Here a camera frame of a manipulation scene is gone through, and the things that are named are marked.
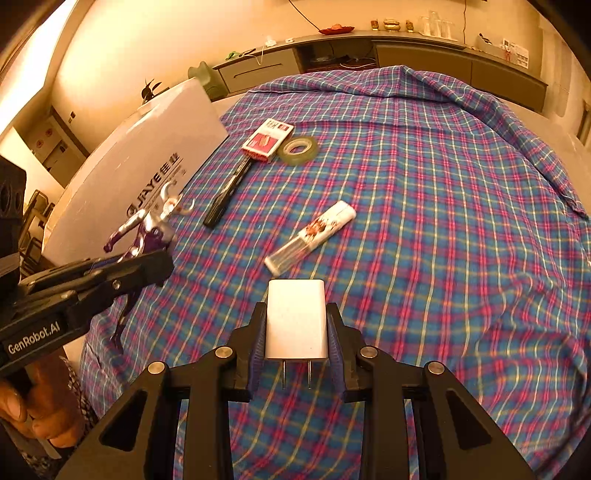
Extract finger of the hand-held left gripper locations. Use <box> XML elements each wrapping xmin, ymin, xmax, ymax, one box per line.
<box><xmin>21</xmin><ymin>256</ymin><xmax>125</xmax><ymax>289</ymax></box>
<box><xmin>28</xmin><ymin>250</ymin><xmax>175</xmax><ymax>324</ymax></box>

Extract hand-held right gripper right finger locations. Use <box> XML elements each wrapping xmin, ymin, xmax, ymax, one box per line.
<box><xmin>325</xmin><ymin>302</ymin><xmax>539</xmax><ymax>480</ymax></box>

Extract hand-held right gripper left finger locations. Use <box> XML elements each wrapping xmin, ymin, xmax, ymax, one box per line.
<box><xmin>55</xmin><ymin>302</ymin><xmax>269</xmax><ymax>480</ymax></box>

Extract purple silver action figure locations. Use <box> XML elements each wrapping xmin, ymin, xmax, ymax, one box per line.
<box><xmin>102</xmin><ymin>181</ymin><xmax>197</xmax><ymax>354</ymax></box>

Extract white plug charger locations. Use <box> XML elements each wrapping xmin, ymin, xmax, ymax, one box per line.
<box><xmin>264</xmin><ymin>278</ymin><xmax>329</xmax><ymax>391</ymax></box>

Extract large white cardboard box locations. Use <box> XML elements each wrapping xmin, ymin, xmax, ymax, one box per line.
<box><xmin>44</xmin><ymin>76</ymin><xmax>229</xmax><ymax>267</ymax></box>

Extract green plastic container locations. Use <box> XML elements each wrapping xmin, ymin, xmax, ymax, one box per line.
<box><xmin>188</xmin><ymin>61</ymin><xmax>227</xmax><ymax>100</ymax></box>

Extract person's left hand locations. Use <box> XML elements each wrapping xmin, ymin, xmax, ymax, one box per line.
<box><xmin>0</xmin><ymin>355</ymin><xmax>88</xmax><ymax>451</ymax></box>

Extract black marker pen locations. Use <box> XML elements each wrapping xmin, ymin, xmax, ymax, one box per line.
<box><xmin>203</xmin><ymin>156</ymin><xmax>252</xmax><ymax>228</ymax></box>

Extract white printed refill tube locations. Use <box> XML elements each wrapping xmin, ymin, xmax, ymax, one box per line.
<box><xmin>264</xmin><ymin>200</ymin><xmax>356</xmax><ymax>273</ymax></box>

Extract blue pink plaid cloth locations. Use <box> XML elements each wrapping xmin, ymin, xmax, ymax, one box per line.
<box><xmin>81</xmin><ymin>65</ymin><xmax>591</xmax><ymax>480</ymax></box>

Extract red card box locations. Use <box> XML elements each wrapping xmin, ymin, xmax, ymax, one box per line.
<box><xmin>242</xmin><ymin>119</ymin><xmax>295</xmax><ymax>163</ymax></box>

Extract clear tape roll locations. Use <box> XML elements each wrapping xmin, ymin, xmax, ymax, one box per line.
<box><xmin>277</xmin><ymin>136</ymin><xmax>319</xmax><ymax>165</ymax></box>

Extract small potted plant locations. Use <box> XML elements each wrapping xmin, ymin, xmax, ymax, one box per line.
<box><xmin>141</xmin><ymin>78</ymin><xmax>164</xmax><ymax>103</ymax></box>

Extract long grey sideboard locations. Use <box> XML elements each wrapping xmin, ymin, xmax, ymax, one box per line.
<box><xmin>212</xmin><ymin>32</ymin><xmax>548</xmax><ymax>114</ymax></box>

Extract gold ornaments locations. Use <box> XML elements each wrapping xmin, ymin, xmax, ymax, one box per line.
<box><xmin>369</xmin><ymin>17</ymin><xmax>414</xmax><ymax>33</ymax></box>

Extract clear glass vessels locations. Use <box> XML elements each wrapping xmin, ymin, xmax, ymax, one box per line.
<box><xmin>418</xmin><ymin>10</ymin><xmax>461</xmax><ymax>40</ymax></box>

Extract white desk organizer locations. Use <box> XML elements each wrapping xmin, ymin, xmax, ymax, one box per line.
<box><xmin>475</xmin><ymin>33</ymin><xmax>530</xmax><ymax>68</ymax></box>

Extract black hanging cable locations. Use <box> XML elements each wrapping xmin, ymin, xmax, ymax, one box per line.
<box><xmin>288</xmin><ymin>0</ymin><xmax>320</xmax><ymax>33</ymax></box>

